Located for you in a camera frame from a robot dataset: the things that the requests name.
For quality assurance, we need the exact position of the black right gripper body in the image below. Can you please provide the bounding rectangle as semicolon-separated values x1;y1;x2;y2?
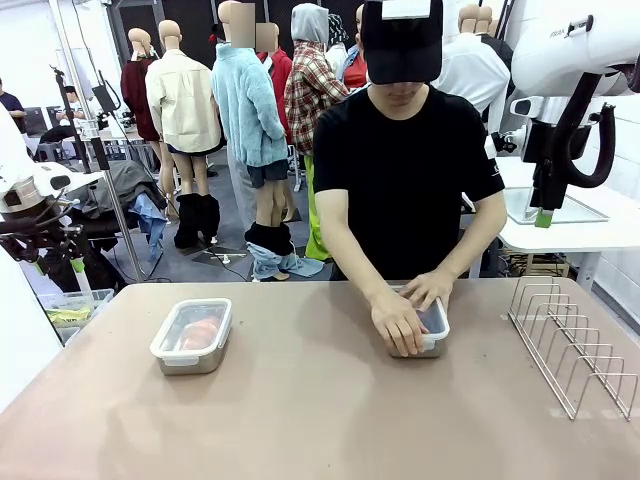
522;121;576;209

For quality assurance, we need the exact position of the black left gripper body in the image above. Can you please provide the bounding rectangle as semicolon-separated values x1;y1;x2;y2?
9;222;84;261

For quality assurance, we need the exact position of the clear plastic container lid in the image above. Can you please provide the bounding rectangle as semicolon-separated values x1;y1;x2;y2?
149;297;234;361
388;284;451;351

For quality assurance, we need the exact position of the golden croissant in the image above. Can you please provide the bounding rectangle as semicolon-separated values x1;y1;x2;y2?
180;314;221;351

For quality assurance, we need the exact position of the stainless steel rectangular container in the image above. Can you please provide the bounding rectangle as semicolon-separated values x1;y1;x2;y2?
157;324;232;376
387;284;451;360

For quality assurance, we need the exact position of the person's right forearm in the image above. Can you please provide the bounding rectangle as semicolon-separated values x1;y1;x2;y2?
319;219;396;314

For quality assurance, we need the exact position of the person's left forearm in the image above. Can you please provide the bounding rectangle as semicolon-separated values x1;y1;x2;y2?
439;209;508;289

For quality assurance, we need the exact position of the person's left hand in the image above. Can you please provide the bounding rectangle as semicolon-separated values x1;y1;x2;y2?
399;271;455;326

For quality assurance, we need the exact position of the person's right hand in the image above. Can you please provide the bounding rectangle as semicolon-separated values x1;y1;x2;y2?
369;291;431;358

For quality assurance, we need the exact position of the white side table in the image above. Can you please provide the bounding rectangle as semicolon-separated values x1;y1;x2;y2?
492;154;640;296

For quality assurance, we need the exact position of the clear plastic storage bin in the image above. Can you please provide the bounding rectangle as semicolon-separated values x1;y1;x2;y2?
37;288;115;346

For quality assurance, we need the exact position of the shiny metal pole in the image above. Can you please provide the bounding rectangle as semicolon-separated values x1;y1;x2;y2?
49;0;146;282

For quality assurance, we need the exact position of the grey and blue clothes pile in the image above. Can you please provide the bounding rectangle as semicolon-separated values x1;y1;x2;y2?
64;159;169;261

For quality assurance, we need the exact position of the black trousers heap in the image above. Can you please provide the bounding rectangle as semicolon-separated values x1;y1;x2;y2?
173;193;222;250
244;222;294;257

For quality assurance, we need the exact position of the mannequin in white shirt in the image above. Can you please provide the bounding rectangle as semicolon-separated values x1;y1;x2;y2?
430;3;512;139

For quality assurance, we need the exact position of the seated person in white shirt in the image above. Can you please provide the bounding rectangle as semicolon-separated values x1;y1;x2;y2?
39;84;96;146

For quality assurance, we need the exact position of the standing man in dark shirt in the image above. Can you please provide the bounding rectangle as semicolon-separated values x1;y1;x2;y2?
0;77;26;135

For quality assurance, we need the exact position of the person in black t-shirt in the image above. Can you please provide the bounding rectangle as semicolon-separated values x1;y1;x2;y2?
312;0;507;281

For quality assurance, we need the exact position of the mannequin in dark coat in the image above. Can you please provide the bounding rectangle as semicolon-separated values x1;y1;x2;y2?
477;4;516;61

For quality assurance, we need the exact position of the black stand with box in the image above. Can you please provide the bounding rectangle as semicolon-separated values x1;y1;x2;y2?
91;65;124;171

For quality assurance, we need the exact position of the mannequin in dark red sweater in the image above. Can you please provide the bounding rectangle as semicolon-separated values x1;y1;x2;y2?
121;27;166;191

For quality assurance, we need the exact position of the mannequin in cream jacket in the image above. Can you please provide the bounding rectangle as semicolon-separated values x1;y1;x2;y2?
144;19;225;199

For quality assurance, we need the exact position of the blue jeans heap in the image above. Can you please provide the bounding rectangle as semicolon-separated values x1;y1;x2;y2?
247;242;325;282

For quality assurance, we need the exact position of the black cap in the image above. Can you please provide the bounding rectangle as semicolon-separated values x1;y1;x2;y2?
360;0;445;85

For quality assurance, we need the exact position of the mannequin in red top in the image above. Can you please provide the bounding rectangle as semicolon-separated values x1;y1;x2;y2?
342;4;369;91

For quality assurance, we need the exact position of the mannequin in light blue fleece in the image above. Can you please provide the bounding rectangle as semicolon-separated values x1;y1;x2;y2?
211;0;292;226

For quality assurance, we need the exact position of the mannequin in plaid shirt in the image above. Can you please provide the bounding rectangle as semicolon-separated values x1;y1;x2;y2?
283;3;351;262

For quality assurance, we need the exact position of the mannequin with patterned headscarf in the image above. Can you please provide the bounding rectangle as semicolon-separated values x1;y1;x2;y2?
327;13;350;66

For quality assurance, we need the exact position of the mannequin in red jacket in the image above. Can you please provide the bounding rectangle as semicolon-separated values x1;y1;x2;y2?
255;22;295;146

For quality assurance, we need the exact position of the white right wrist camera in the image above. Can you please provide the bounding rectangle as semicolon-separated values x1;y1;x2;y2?
483;128;527;157

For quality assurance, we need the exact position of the steel wire lid rack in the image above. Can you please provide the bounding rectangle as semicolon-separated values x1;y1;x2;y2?
507;276;639;422

